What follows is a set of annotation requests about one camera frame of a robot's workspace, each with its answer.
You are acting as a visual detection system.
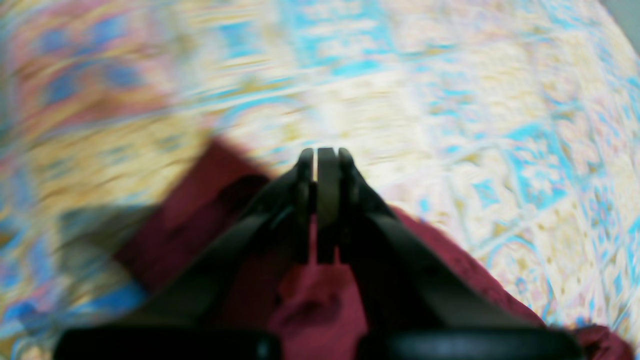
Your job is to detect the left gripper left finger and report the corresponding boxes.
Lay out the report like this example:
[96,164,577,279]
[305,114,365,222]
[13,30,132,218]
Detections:
[52,148,314,360]

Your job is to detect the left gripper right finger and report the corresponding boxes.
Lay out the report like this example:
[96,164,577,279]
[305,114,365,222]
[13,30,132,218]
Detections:
[316,147,585,360]

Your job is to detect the dark red t-shirt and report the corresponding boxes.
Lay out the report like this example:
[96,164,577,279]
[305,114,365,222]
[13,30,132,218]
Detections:
[114,138,636,360]

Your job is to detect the patterned tablecloth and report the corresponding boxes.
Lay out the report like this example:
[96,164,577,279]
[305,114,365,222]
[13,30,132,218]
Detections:
[1,0,639,360]

